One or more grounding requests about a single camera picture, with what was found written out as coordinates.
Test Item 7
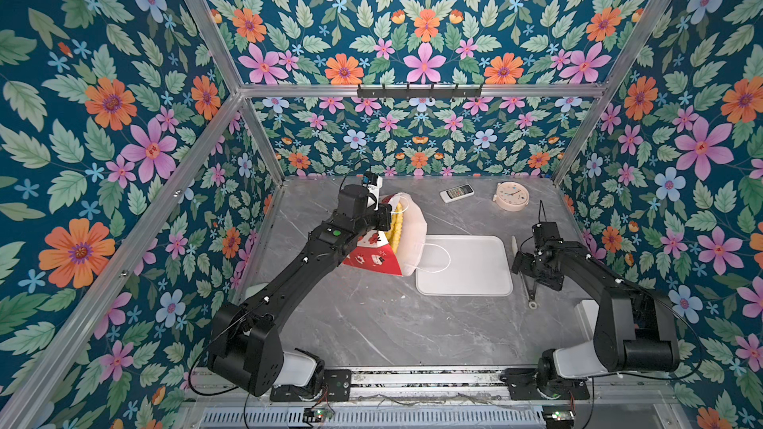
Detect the white remote control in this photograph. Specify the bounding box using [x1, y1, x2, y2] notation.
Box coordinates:
[439, 184, 475, 204]

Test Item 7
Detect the black wall hook bar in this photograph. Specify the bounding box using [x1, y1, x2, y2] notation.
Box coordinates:
[356, 83, 483, 100]

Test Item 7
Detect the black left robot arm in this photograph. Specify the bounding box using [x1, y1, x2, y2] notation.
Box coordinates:
[207, 172, 391, 396]

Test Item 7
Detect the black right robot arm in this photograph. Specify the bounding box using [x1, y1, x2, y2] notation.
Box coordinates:
[501, 220, 680, 399]

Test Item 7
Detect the white rectangular tray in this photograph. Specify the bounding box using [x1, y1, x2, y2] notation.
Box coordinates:
[414, 236, 514, 298]

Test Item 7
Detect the long twisted fake bread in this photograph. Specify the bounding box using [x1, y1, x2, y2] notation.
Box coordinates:
[385, 203, 405, 253]

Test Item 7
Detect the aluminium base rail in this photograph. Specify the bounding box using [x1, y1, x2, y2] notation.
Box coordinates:
[178, 365, 685, 428]

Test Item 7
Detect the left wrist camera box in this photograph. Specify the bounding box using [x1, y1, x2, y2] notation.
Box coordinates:
[361, 171, 383, 211]

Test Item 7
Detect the white and red paper bag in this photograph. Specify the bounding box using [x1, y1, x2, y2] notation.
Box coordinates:
[344, 193, 452, 277]

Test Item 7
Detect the pink round alarm clock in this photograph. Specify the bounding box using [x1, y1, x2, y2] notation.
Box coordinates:
[493, 182, 530, 213]

